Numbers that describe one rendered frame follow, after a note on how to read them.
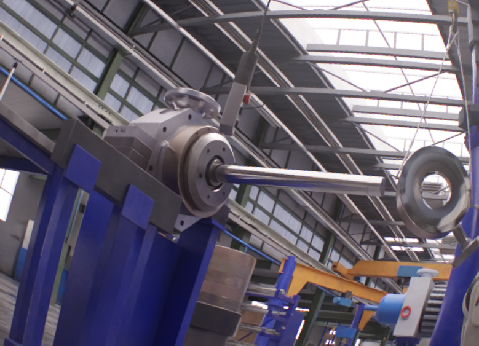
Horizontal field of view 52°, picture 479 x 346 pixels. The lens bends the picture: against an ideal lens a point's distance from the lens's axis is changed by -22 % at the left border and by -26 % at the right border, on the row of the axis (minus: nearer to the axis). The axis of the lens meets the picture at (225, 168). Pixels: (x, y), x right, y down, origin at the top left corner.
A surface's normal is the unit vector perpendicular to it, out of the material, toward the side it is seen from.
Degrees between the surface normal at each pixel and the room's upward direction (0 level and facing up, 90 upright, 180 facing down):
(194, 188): 116
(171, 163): 104
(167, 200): 90
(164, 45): 90
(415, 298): 90
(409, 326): 90
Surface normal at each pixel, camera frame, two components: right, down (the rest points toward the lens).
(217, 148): 0.82, 0.07
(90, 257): -0.50, -0.41
